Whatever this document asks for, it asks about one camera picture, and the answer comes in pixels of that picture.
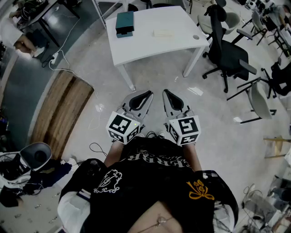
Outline black swivel chair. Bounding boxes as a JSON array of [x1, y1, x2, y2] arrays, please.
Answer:
[[261, 56, 291, 99]]

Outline teal drawer box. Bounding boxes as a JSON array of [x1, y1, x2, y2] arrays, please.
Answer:
[[115, 10, 135, 39]]

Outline white rectangular block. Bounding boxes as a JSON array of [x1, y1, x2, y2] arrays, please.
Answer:
[[153, 29, 176, 38]]

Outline white power strip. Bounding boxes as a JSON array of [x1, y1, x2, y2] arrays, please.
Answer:
[[50, 51, 60, 65]]

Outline wooden floor panel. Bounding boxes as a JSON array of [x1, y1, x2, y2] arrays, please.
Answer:
[[30, 70, 95, 160]]

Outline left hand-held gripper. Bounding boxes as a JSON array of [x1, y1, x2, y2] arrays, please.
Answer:
[[105, 90, 154, 145]]

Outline person's left forearm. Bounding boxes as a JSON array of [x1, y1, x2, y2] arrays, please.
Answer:
[[104, 139, 125, 167]]

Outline white power cable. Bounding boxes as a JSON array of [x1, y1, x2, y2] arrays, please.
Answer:
[[48, 17, 110, 131]]

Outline black office chair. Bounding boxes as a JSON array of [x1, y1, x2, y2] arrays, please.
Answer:
[[201, 4, 258, 94]]

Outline person's right forearm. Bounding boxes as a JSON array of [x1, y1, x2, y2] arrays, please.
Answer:
[[182, 143, 203, 172]]

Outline thin black cable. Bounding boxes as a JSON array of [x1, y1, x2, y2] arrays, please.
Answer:
[[89, 142, 108, 157]]

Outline person's thin necklace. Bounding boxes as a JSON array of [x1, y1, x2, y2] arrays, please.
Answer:
[[136, 213, 176, 233]]

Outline person's black printed shirt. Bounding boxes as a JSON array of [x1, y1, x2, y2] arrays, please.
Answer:
[[58, 136, 239, 233]]

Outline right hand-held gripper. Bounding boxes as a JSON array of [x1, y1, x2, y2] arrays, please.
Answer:
[[162, 89, 201, 147]]

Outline dark blue cloth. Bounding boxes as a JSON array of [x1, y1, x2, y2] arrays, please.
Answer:
[[30, 159, 73, 189]]

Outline wooden stool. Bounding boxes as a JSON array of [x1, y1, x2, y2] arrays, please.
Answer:
[[263, 136, 291, 159]]

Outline grey chair with thin legs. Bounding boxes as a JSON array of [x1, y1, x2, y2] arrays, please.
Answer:
[[241, 10, 269, 46]]

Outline black table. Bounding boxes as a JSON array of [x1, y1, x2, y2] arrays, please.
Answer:
[[19, 0, 80, 48]]

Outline grey chair with black legs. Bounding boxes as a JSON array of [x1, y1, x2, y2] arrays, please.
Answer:
[[226, 76, 277, 125]]

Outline grey seat with hole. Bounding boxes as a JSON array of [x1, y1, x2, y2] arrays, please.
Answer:
[[20, 142, 53, 172]]

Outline beige shell chair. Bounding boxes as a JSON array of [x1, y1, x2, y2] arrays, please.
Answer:
[[196, 11, 241, 41]]

